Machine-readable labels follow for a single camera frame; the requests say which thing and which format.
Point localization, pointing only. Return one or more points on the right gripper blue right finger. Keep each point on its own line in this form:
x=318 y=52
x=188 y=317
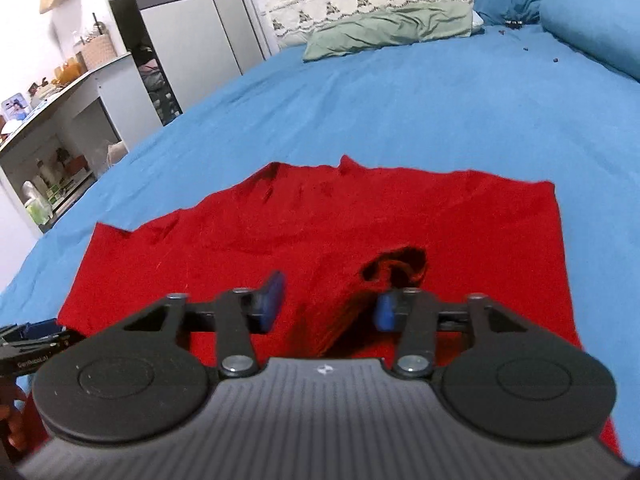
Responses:
x=413 y=314

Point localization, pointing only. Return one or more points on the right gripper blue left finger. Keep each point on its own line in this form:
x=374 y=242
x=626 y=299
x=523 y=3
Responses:
x=240 y=313

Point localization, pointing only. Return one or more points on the red sweater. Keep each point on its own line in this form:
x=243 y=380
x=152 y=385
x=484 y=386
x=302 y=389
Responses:
x=341 y=236

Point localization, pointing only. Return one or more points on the person left hand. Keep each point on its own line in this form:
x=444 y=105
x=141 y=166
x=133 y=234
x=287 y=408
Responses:
x=13 y=437

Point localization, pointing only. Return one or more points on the white desk shelf unit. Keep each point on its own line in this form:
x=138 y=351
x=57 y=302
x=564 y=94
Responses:
x=108 y=104

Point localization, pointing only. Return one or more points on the beige bag on floor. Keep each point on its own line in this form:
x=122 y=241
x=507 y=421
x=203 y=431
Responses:
x=109 y=154

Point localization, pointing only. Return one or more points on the blue bed sheet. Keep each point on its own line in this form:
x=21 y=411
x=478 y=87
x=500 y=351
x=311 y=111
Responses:
x=517 y=103

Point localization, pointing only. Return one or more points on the framed photo on desk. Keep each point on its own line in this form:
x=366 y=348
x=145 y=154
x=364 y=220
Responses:
x=15 y=108

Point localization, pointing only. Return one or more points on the grey white wardrobe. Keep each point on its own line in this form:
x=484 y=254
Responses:
x=184 y=50

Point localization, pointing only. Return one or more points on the green pillow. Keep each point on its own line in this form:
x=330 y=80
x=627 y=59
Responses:
x=394 y=27

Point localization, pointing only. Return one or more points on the woven storage basket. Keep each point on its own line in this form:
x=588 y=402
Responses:
x=98 y=51

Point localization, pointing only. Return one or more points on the blue folded duvet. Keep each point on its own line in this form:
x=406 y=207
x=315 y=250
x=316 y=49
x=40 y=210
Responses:
x=607 y=30

